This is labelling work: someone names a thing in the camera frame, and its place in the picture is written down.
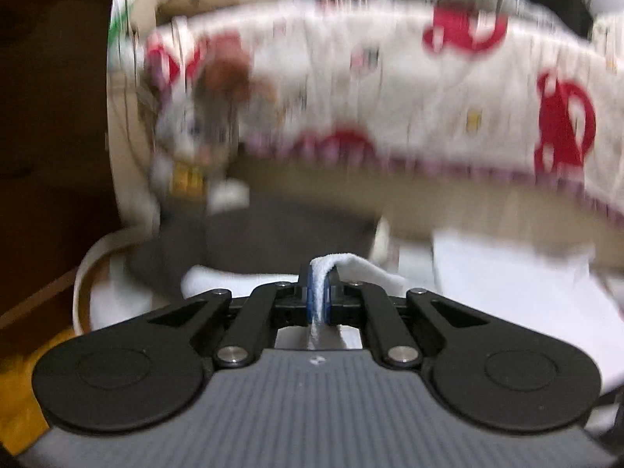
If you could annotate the grey plush rabbit toy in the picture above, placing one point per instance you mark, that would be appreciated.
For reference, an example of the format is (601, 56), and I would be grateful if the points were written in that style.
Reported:
(195, 126)

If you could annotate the white quilt with red print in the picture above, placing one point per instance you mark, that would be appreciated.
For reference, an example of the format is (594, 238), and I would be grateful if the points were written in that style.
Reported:
(380, 87)

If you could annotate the green and white plastic bag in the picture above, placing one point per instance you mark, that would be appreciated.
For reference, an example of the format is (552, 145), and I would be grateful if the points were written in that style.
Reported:
(119, 34)

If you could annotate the white t-shirt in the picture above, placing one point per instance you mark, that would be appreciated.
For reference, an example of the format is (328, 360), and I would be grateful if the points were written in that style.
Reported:
(487, 273)

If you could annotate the dark wooden drawer cabinet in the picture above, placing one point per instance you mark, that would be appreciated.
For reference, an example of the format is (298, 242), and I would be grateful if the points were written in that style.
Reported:
(48, 107)

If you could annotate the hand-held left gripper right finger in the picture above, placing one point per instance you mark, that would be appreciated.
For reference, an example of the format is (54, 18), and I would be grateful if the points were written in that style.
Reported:
(330, 302)

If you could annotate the dark grey knit sweater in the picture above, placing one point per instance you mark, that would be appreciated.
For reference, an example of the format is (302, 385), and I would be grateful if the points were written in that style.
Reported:
(268, 239)

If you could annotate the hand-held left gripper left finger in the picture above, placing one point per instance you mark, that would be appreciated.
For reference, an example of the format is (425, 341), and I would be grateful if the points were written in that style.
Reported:
(304, 297)

